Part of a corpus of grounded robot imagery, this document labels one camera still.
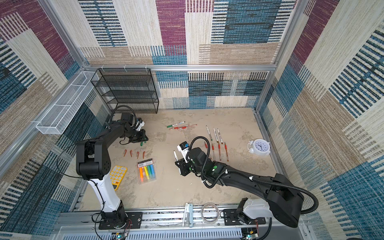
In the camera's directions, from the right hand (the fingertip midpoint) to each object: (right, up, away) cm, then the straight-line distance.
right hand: (177, 165), depth 77 cm
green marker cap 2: (-22, +12, +16) cm, 30 cm away
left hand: (-22, +13, +19) cm, 32 cm away
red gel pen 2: (+21, +5, +21) cm, 30 cm away
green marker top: (-4, +21, +34) cm, 40 cm away
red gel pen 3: (+29, +5, +22) cm, 37 cm away
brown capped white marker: (+26, +13, +27) cm, 40 cm away
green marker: (+20, +11, +25) cm, 34 cm away
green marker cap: (-27, +8, +24) cm, 37 cm away
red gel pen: (0, +18, +33) cm, 38 cm away
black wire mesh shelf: (-36, +47, +31) cm, 67 cm away
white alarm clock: (+50, +7, +19) cm, 54 cm away
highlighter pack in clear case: (-19, -7, +10) cm, 23 cm away
